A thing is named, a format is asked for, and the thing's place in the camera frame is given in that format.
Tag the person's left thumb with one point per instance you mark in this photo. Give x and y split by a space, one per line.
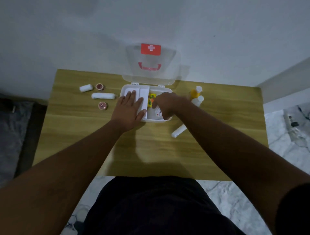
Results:
141 115

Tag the yellow orange packet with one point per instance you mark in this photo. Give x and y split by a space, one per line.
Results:
151 98

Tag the white power strip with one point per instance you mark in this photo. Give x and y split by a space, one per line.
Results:
292 126

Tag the person's left hand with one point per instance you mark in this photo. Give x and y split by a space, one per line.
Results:
126 116

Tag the long white bandage roll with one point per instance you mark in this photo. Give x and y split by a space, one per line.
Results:
103 96

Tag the person's right fingers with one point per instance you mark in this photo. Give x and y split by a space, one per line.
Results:
161 107

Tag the white tray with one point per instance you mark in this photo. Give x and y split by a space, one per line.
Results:
145 96

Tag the white packet with red print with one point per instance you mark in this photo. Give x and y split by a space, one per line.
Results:
158 113

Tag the white tube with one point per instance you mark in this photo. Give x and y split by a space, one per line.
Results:
178 131

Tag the person's right hand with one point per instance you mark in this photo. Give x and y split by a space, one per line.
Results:
169 104

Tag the short white bandage roll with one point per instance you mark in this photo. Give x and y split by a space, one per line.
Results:
86 88

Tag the person's right forearm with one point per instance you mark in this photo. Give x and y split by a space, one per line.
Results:
230 150

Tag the person's left middle finger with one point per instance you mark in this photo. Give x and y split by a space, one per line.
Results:
132 98

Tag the white first aid box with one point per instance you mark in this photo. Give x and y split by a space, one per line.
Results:
151 72

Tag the pink tape roll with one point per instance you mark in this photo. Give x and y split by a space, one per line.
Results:
100 86
102 105

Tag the yellow bottle with white cap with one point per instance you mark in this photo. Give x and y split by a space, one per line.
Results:
194 93

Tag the person's left forearm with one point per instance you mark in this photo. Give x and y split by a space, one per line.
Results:
60 181

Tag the person's left little finger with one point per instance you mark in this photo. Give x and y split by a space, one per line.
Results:
121 101

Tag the dark grey mattress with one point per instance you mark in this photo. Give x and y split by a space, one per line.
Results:
14 135

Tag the person's black clothing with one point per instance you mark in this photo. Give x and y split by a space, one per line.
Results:
157 208

